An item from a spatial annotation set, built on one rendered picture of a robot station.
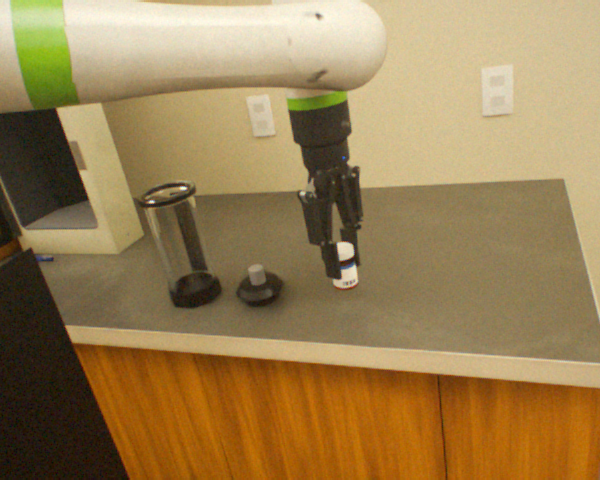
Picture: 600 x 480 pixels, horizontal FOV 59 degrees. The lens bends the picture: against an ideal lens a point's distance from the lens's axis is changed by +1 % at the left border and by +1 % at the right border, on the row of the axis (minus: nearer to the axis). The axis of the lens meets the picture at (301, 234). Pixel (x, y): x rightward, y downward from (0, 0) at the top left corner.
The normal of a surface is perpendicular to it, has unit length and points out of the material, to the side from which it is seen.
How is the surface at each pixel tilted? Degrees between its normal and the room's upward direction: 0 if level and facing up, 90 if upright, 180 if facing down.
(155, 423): 90
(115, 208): 90
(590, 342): 0
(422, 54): 90
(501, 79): 90
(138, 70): 114
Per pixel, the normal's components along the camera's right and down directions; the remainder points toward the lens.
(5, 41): 0.36, 0.12
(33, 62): 0.37, 0.45
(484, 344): -0.17, -0.90
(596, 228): -0.33, 0.44
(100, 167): 0.93, -0.01
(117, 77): 0.38, 0.74
